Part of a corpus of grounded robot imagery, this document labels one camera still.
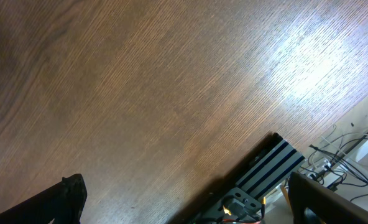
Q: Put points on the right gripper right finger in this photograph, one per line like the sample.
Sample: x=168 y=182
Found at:
x=305 y=193

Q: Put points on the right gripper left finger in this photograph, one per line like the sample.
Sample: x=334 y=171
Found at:
x=61 y=203

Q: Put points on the tangled cables off table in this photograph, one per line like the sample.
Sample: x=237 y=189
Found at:
x=338 y=162

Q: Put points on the aluminium extrusion frame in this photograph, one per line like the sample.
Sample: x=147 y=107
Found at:
x=241 y=199

